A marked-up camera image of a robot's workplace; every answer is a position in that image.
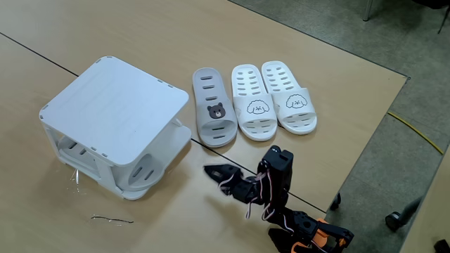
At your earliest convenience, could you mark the yellow floor cable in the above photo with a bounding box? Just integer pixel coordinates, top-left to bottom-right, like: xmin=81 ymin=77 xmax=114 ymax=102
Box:
xmin=387 ymin=111 xmax=445 ymax=155

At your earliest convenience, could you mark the black chair base caster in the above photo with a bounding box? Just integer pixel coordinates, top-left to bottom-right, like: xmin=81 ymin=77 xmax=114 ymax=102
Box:
xmin=385 ymin=195 xmax=423 ymax=232

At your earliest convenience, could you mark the white dog slipper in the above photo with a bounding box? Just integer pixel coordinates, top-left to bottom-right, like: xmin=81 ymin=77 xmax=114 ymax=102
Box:
xmin=261 ymin=60 xmax=318 ymax=136
xmin=231 ymin=63 xmax=278 ymax=142

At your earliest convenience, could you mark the clear tape strip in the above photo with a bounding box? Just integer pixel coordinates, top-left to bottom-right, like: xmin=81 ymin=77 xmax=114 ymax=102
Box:
xmin=89 ymin=214 xmax=135 ymax=226

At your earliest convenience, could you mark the white two-shelf shoe rack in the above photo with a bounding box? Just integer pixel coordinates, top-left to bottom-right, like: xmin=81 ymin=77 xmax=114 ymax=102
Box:
xmin=38 ymin=55 xmax=193 ymax=201

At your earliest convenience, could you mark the metal chair leg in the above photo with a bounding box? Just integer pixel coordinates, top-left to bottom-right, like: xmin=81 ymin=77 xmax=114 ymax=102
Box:
xmin=362 ymin=0 xmax=374 ymax=22

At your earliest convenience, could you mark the dark chair leg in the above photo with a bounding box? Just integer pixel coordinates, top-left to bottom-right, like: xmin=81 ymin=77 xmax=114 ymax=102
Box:
xmin=437 ymin=6 xmax=450 ymax=35

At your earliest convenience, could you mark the grey bear slipper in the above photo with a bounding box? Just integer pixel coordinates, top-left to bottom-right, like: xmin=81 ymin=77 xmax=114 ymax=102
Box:
xmin=192 ymin=67 xmax=238 ymax=148
xmin=57 ymin=135 xmax=166 ymax=193

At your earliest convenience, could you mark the black table caster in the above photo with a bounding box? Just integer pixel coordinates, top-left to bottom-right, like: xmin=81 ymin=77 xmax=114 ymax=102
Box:
xmin=329 ymin=192 xmax=342 ymax=211

